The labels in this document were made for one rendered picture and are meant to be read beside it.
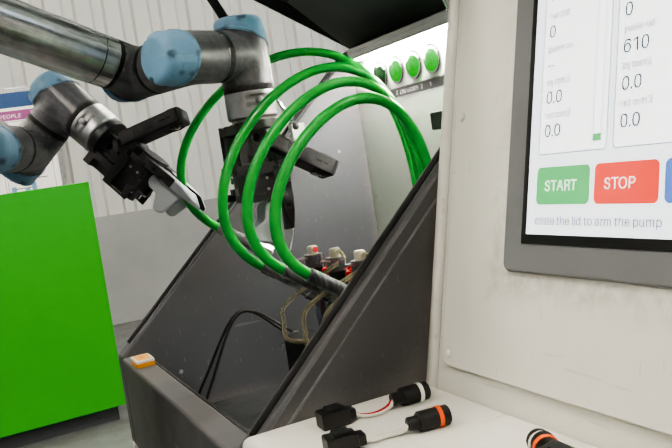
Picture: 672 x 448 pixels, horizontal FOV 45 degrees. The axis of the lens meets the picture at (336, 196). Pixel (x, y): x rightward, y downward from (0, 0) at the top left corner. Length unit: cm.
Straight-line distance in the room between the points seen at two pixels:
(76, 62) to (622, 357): 81
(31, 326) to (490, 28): 382
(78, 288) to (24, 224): 43
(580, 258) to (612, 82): 15
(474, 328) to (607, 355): 19
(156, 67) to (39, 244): 337
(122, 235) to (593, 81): 707
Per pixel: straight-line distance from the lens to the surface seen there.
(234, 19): 118
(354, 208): 161
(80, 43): 117
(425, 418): 77
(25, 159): 135
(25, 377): 451
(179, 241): 770
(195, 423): 103
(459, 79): 90
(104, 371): 456
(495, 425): 77
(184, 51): 110
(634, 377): 68
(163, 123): 133
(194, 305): 150
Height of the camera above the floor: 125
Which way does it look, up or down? 3 degrees down
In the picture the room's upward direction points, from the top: 9 degrees counter-clockwise
